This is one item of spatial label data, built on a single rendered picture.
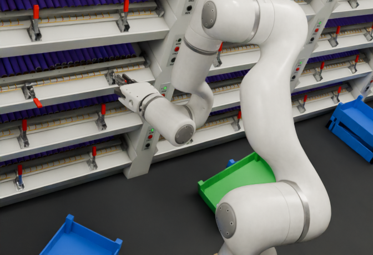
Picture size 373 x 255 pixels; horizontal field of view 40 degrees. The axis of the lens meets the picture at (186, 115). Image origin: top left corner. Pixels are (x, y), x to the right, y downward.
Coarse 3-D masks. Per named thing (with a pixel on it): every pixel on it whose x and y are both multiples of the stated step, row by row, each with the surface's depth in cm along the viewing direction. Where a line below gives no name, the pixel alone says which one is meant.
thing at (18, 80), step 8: (96, 64) 159; (104, 64) 160; (112, 64) 161; (120, 64) 163; (128, 64) 166; (136, 64) 168; (40, 72) 148; (48, 72) 149; (56, 72) 151; (64, 72) 152; (72, 72) 153; (80, 72) 156; (88, 72) 158; (0, 80) 141; (8, 80) 142; (16, 80) 143; (24, 80) 145; (32, 80) 147; (40, 80) 149; (16, 88) 144
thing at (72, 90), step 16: (144, 48) 171; (80, 64) 159; (144, 64) 170; (64, 80) 153; (80, 80) 156; (96, 80) 159; (144, 80) 167; (0, 96) 141; (16, 96) 143; (48, 96) 148; (64, 96) 151; (80, 96) 156; (96, 96) 161; (0, 112) 142
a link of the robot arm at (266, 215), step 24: (240, 192) 93; (264, 192) 93; (288, 192) 95; (216, 216) 95; (240, 216) 90; (264, 216) 90; (288, 216) 93; (240, 240) 91; (264, 240) 91; (288, 240) 95
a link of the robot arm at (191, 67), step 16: (192, 48) 120; (176, 64) 126; (192, 64) 122; (208, 64) 123; (176, 80) 127; (192, 80) 125; (192, 96) 141; (208, 96) 134; (192, 112) 140; (208, 112) 139
